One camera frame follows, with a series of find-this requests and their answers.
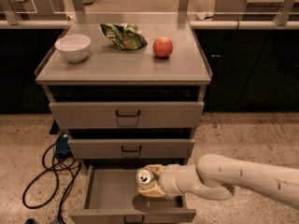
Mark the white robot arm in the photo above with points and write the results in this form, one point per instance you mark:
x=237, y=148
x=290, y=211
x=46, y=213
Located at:
x=215, y=177

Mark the grey drawer cabinet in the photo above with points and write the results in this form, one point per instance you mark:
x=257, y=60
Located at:
x=113, y=75

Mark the silver 7up can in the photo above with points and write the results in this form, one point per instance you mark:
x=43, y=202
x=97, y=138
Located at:
x=144, y=177

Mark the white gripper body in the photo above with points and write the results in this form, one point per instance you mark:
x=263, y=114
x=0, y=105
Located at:
x=169, y=178

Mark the grey counter rail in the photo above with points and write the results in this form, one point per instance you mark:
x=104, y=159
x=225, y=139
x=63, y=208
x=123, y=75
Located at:
x=197, y=25

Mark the grey middle drawer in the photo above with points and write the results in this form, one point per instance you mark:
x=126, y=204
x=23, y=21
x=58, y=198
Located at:
x=130, y=148

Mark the grey bottom drawer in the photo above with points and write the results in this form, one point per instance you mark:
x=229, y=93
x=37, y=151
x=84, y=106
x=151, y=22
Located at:
x=111, y=197

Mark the background grey table right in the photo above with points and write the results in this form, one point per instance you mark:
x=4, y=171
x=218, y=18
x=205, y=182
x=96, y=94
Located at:
x=246, y=10

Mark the green chip bag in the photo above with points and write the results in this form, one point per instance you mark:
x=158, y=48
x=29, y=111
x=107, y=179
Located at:
x=124, y=36

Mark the grey top drawer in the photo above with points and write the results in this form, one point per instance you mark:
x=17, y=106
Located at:
x=110, y=115

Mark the grey drawer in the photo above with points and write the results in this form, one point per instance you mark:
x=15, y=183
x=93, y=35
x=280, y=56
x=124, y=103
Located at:
x=110, y=115
x=111, y=197
x=130, y=148

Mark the blue power box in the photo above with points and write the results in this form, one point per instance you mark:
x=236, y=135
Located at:
x=61, y=146

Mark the red apple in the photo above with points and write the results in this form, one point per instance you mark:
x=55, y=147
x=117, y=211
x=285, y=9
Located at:
x=162, y=47

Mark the white bowl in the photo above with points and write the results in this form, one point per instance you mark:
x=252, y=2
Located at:
x=74, y=48

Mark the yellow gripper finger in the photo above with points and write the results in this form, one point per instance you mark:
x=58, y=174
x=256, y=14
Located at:
x=155, y=170
x=152, y=190

